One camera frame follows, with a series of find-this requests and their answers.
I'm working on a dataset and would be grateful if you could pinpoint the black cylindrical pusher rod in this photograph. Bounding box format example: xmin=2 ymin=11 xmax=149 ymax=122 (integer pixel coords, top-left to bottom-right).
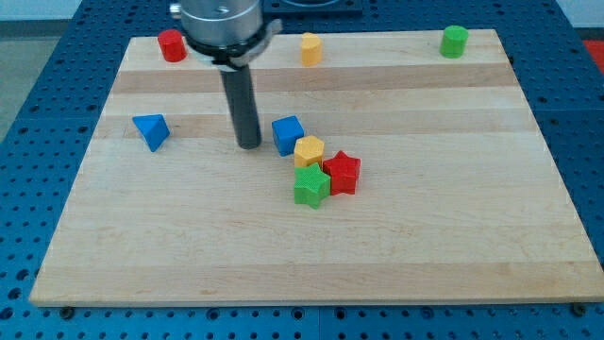
xmin=221 ymin=66 xmax=261 ymax=149

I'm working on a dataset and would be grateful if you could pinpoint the green cylinder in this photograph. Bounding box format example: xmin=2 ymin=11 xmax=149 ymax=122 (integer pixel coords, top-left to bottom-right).
xmin=440 ymin=25 xmax=469 ymax=59

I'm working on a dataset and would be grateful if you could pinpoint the green star block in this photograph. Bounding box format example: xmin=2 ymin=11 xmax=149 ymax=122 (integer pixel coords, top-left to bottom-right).
xmin=294 ymin=163 xmax=331 ymax=209

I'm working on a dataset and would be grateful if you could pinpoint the red star block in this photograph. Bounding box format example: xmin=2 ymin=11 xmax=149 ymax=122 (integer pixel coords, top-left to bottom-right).
xmin=323 ymin=150 xmax=361 ymax=196

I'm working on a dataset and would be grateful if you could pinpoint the wooden board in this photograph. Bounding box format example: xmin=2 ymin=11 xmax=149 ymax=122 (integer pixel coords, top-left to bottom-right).
xmin=29 ymin=29 xmax=603 ymax=307

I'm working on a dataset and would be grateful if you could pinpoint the red cylinder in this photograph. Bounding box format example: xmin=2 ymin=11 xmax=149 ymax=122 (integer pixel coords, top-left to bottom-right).
xmin=158 ymin=29 xmax=187 ymax=62

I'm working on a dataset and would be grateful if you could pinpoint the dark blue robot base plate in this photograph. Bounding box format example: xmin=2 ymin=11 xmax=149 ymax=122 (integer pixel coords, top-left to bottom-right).
xmin=260 ymin=0 xmax=363 ymax=15

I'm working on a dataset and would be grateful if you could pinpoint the yellow hexagon block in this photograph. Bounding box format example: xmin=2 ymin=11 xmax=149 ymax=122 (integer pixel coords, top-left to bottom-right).
xmin=294 ymin=135 xmax=325 ymax=168

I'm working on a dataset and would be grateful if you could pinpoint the blue cube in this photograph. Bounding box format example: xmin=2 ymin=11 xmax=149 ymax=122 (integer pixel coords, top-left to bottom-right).
xmin=272 ymin=115 xmax=305 ymax=157

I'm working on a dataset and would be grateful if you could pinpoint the blue triangular prism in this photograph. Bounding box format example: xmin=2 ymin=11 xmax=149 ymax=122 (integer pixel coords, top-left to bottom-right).
xmin=132 ymin=114 xmax=170 ymax=152

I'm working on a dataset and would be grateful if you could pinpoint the yellow cylinder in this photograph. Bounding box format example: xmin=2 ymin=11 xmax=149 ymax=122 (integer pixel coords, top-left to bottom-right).
xmin=300 ymin=32 xmax=323 ymax=67

